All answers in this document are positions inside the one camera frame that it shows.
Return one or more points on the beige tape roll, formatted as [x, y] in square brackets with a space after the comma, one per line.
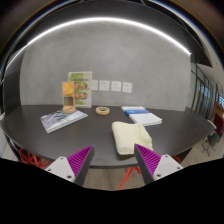
[69, 110]
[98, 111]

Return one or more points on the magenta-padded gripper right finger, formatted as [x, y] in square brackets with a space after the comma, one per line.
[166, 165]

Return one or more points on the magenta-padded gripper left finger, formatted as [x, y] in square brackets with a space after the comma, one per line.
[61, 168]

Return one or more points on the black chair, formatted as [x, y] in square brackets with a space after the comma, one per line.
[211, 140]

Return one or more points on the white paper sheet on wall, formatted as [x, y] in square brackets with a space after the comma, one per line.
[127, 87]
[104, 85]
[95, 85]
[116, 86]

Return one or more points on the red metal chair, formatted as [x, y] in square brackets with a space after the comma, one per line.
[126, 176]
[31, 158]

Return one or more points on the cream towel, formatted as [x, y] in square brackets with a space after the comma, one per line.
[130, 138]

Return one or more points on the white and blue book stack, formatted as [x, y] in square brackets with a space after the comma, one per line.
[143, 116]

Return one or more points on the green poster stand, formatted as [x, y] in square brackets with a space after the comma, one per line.
[83, 90]

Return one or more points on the grey magazine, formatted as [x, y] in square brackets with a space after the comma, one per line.
[63, 120]

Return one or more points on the black-framed glass partition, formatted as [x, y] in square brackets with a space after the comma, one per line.
[205, 93]

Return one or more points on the white ceiling light strip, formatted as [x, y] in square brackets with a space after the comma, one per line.
[100, 19]

